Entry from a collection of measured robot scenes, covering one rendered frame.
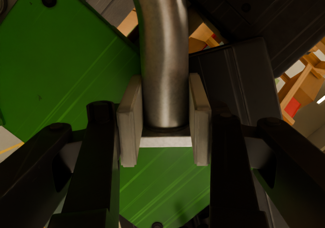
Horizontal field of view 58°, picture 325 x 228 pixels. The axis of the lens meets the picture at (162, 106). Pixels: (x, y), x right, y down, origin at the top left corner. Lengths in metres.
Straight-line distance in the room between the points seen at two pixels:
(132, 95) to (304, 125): 9.60
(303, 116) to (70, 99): 9.50
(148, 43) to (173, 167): 0.11
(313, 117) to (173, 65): 9.57
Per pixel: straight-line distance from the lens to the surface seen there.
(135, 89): 0.16
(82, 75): 0.22
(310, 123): 9.76
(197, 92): 0.15
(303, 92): 4.24
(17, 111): 0.25
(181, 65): 0.18
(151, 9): 0.17
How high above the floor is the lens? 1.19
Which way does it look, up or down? 2 degrees down
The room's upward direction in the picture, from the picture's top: 136 degrees clockwise
